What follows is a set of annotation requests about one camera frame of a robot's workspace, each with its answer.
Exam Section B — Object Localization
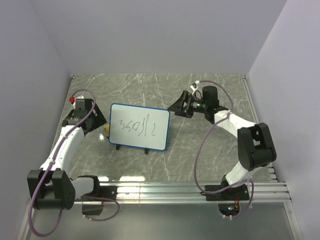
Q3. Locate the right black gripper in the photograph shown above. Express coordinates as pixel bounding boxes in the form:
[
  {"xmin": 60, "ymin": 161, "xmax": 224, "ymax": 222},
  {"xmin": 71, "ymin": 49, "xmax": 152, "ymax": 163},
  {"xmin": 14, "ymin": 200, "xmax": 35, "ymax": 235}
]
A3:
[{"xmin": 167, "ymin": 91, "xmax": 208, "ymax": 119}]

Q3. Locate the yellow eraser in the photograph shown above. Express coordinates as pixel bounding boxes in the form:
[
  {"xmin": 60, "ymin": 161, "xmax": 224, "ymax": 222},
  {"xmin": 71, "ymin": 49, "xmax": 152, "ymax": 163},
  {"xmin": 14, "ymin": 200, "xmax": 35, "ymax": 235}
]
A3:
[{"xmin": 103, "ymin": 124, "xmax": 110, "ymax": 137}]

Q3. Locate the blue framed whiteboard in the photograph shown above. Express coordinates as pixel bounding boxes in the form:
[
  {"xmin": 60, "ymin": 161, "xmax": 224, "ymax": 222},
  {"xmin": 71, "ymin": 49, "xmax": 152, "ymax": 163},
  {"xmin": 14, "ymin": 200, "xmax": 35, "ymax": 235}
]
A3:
[{"xmin": 108, "ymin": 103, "xmax": 171, "ymax": 151}]

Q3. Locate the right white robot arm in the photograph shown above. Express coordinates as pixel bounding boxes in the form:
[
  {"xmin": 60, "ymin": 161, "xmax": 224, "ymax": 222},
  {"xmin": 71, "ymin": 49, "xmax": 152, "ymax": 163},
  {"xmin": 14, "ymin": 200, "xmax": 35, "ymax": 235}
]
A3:
[{"xmin": 168, "ymin": 83, "xmax": 277, "ymax": 200}]

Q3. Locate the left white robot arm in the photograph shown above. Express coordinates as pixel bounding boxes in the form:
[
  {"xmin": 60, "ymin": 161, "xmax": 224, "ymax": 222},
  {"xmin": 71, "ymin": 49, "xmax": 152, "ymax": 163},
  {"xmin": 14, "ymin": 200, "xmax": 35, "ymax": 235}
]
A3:
[{"xmin": 27, "ymin": 97, "xmax": 107, "ymax": 210}]

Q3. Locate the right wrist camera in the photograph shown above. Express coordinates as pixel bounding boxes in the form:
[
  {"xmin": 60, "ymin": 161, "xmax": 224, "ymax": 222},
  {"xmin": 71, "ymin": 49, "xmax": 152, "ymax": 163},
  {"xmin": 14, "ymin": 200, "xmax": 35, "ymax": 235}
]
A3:
[{"xmin": 190, "ymin": 80, "xmax": 200, "ymax": 94}]

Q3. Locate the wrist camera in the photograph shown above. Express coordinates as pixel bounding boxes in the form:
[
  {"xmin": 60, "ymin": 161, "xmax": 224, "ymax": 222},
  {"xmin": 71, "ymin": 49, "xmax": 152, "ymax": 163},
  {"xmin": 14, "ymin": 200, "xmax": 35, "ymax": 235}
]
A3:
[
  {"xmin": 69, "ymin": 95, "xmax": 84, "ymax": 105},
  {"xmin": 190, "ymin": 80, "xmax": 200, "ymax": 94}
]

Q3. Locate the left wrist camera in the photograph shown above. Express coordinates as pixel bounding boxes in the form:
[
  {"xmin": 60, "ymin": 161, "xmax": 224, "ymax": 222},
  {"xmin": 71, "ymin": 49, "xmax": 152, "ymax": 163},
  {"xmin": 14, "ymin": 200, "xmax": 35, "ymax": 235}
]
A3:
[{"xmin": 69, "ymin": 95, "xmax": 84, "ymax": 105}]

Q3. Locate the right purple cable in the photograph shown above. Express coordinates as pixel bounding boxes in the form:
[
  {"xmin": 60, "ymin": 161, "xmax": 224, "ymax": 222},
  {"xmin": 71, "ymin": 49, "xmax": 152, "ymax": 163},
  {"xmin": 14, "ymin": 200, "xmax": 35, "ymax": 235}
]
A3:
[{"xmin": 194, "ymin": 80, "xmax": 255, "ymax": 220}]

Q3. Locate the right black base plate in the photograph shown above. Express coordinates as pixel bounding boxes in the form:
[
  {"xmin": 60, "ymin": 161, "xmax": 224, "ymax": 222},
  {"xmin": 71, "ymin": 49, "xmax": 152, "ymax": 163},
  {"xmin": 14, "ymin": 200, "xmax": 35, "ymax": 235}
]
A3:
[{"xmin": 200, "ymin": 184, "xmax": 250, "ymax": 202}]

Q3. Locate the aluminium side rail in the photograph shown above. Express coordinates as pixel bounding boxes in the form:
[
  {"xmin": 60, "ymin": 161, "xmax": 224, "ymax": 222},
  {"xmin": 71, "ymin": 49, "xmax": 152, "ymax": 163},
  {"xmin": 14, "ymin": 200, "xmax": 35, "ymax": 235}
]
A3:
[{"xmin": 237, "ymin": 75, "xmax": 278, "ymax": 183}]

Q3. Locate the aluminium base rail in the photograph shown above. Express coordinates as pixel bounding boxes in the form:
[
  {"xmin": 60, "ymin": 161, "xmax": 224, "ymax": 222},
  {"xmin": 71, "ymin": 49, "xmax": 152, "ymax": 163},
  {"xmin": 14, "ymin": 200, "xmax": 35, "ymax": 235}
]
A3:
[{"xmin": 74, "ymin": 181, "xmax": 293, "ymax": 205}]

